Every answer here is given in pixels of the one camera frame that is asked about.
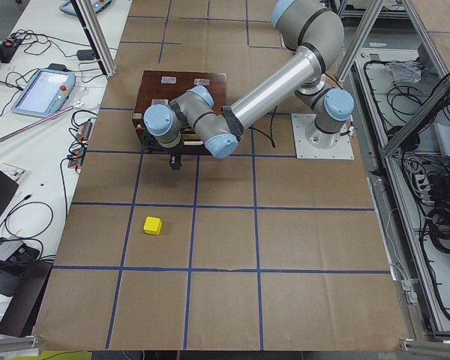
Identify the aluminium frame rail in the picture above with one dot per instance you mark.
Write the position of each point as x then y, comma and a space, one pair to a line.
95, 36

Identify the black power adapter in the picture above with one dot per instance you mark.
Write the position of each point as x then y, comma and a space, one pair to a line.
85, 55

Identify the teach pendant with screen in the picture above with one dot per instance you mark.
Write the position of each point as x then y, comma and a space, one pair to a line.
45, 93

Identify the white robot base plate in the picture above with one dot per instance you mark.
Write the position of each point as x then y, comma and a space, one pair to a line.
312, 144

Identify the yellow block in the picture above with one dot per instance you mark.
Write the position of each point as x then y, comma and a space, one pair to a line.
152, 225

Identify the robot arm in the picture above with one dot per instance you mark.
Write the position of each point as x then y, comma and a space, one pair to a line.
316, 35

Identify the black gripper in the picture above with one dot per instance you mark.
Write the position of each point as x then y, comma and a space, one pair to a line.
175, 163

